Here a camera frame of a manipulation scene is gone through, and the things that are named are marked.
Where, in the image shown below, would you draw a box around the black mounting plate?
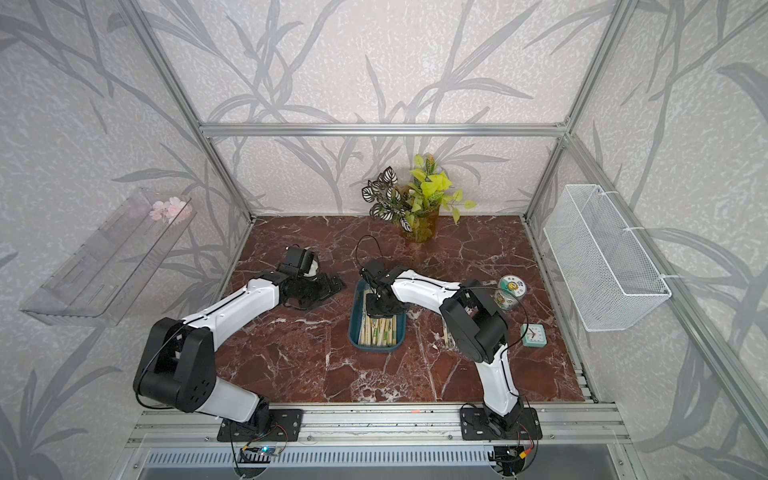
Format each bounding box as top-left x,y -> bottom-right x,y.
216,409 -> 304,443
459,404 -> 543,442

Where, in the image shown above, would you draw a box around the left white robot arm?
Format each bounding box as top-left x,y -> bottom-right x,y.
133,271 -> 345,431

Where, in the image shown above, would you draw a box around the aluminium frame post right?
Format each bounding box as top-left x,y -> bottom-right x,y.
523,0 -> 638,223

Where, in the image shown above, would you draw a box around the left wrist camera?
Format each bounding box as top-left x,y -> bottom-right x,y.
278,245 -> 319,277

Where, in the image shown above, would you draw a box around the aluminium frame crossbar back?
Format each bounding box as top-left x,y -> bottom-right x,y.
198,123 -> 566,137

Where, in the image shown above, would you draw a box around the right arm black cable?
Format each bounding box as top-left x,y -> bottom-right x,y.
352,235 -> 532,361

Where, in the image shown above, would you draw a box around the aluminium frame post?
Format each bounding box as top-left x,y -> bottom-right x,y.
118,0 -> 254,222
523,0 -> 638,223

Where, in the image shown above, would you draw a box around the amber glass vase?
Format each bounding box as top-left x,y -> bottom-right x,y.
395,206 -> 439,243

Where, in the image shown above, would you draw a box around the white wire mesh basket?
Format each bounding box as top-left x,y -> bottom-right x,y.
543,184 -> 672,332

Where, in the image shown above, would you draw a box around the wrapped chopsticks in box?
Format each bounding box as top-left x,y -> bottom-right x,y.
357,314 -> 398,347

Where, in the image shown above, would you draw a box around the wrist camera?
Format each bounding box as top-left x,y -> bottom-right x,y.
360,259 -> 391,291
278,245 -> 319,277

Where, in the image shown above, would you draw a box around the clear acrylic wall shelf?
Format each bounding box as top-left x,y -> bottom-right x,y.
20,188 -> 197,327

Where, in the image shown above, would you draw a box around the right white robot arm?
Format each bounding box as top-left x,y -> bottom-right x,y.
360,262 -> 523,420

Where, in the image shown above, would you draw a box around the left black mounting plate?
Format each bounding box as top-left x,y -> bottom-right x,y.
216,409 -> 304,443

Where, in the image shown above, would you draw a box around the small green square clock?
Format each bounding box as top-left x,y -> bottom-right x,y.
520,323 -> 548,348

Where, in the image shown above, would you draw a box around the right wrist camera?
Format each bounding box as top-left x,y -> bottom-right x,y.
360,259 -> 391,291

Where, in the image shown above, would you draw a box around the green artificial plant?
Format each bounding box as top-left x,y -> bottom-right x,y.
361,154 -> 476,226

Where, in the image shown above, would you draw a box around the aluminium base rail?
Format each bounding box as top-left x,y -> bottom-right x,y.
126,402 -> 631,448

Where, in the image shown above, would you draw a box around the aluminium frame post left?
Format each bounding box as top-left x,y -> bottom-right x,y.
118,0 -> 254,222

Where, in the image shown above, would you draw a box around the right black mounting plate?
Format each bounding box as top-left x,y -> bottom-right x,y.
459,404 -> 543,442

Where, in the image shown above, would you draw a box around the pink artificial flower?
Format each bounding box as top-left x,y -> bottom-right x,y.
148,196 -> 194,225

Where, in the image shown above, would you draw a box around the teal storage box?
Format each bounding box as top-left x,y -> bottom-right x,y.
348,280 -> 406,353

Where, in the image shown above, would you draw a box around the left circuit board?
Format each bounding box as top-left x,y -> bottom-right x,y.
238,444 -> 286,464

